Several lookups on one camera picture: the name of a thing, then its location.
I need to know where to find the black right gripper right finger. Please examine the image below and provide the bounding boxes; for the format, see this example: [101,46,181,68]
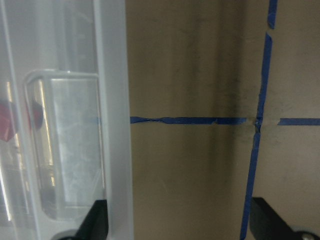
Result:
[249,197,310,240]

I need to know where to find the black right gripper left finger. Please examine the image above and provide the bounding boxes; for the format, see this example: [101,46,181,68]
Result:
[74,199,109,240]

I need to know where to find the clear plastic storage box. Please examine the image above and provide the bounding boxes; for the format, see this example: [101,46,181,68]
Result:
[0,0,136,240]

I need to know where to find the red block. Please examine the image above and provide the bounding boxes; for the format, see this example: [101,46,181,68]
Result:
[0,99,44,142]

